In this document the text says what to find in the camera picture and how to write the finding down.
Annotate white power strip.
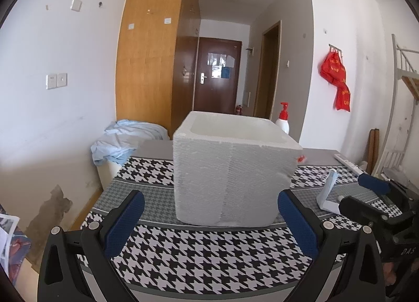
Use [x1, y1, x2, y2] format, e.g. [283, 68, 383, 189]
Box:
[334, 154, 364, 173]

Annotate red hanging bag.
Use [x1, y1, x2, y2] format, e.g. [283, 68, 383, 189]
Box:
[320, 50, 351, 112]

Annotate light blue bedding pile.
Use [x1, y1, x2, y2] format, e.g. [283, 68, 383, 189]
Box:
[91, 119, 170, 166]

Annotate white foam box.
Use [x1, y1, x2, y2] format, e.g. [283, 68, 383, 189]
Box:
[172, 111, 304, 228]

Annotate brown wooden planks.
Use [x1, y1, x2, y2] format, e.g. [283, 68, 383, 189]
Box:
[367, 128, 381, 175]

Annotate stack of printed papers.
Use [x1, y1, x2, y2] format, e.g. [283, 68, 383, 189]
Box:
[0, 213, 31, 284]

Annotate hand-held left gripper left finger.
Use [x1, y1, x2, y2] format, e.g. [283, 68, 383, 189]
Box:
[37, 190, 145, 302]

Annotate white pump bottle red cap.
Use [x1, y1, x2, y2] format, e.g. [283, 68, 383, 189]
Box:
[274, 102, 290, 135]

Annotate houndstooth tablecloth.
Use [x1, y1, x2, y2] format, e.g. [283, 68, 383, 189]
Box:
[77, 140, 406, 302]

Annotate clear plastic stand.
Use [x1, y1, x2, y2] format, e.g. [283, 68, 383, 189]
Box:
[317, 171, 343, 212]

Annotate wooden wardrobe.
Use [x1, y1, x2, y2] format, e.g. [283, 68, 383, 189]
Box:
[115, 0, 201, 140]

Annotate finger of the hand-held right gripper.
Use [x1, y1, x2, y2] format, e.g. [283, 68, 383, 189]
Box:
[358, 174, 419, 204]
[339, 196, 413, 224]

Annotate white metal bunk bed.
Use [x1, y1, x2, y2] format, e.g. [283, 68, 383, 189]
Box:
[376, 34, 419, 176]

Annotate dark brown door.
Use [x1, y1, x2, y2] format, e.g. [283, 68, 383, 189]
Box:
[193, 37, 243, 116]

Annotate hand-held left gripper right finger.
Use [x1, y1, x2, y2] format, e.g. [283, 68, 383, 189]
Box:
[277, 189, 384, 302]

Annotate white paper notice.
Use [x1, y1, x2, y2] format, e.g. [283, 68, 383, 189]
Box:
[208, 53, 235, 68]

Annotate brown side door frame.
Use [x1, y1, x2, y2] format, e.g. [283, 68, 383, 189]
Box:
[253, 20, 282, 119]

